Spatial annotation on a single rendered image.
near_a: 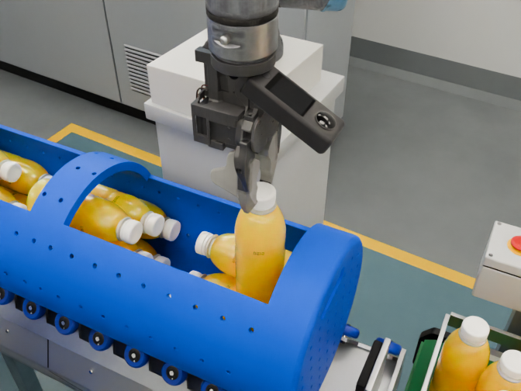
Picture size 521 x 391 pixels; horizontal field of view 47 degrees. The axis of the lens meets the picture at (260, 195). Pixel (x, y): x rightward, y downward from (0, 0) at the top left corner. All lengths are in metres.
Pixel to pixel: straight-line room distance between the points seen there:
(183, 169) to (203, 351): 0.59
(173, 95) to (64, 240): 0.43
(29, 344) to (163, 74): 0.58
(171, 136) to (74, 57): 2.16
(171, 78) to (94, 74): 2.17
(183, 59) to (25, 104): 2.48
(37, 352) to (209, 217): 0.42
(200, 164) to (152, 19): 1.67
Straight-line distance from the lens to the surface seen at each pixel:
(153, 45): 2.97
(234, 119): 0.67
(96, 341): 1.09
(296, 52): 1.27
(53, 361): 1.21
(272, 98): 0.64
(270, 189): 0.76
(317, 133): 0.64
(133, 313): 0.88
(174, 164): 1.35
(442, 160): 3.12
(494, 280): 1.09
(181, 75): 1.19
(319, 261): 0.80
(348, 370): 1.07
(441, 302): 2.44
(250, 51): 0.62
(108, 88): 3.34
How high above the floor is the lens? 1.82
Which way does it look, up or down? 41 degrees down
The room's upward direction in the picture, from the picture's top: straight up
